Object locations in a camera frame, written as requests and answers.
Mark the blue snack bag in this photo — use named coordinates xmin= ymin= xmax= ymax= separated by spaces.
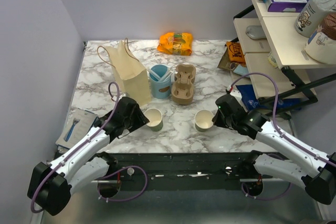
xmin=235 ymin=84 xmax=302 ymax=111

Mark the beige paper bag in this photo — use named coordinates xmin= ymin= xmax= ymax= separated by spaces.
xmin=97 ymin=38 xmax=151 ymax=106

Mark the cartoon paper roll grey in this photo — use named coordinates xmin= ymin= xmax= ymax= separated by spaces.
xmin=295 ymin=0 xmax=335 ymax=38

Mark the beige shelf rack black frame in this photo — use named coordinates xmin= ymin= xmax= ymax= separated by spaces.
xmin=233 ymin=0 xmax=335 ymax=110

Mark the cartoon paper roll brown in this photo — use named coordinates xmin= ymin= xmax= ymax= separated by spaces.
xmin=305 ymin=13 xmax=335 ymax=65

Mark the brown pulp cup carrier stack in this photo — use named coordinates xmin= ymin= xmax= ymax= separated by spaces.
xmin=171 ymin=64 xmax=196 ymax=105

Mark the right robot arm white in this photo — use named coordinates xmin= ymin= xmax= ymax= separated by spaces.
xmin=212 ymin=94 xmax=335 ymax=205

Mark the purple tissue box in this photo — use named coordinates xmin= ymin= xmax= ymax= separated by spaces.
xmin=263 ymin=0 xmax=309 ymax=13

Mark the blue straw holder cup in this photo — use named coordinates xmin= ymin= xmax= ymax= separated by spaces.
xmin=148 ymin=65 xmax=172 ymax=99

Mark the razor blister pack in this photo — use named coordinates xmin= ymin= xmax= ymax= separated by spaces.
xmin=56 ymin=109 xmax=98 ymax=149

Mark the grey computer mouse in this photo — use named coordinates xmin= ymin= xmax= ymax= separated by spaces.
xmin=245 ymin=25 xmax=267 ymax=40

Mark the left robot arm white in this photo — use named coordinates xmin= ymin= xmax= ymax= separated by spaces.
xmin=27 ymin=97 xmax=149 ymax=216

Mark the orange snack bag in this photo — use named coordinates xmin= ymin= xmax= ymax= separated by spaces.
xmin=157 ymin=32 xmax=193 ymax=56

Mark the orange brown snack packet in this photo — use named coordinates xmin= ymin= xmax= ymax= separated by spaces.
xmin=217 ymin=41 xmax=247 ymax=71

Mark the green paper cup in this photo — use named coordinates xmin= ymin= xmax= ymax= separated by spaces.
xmin=144 ymin=108 xmax=163 ymax=132
xmin=194 ymin=110 xmax=214 ymax=132

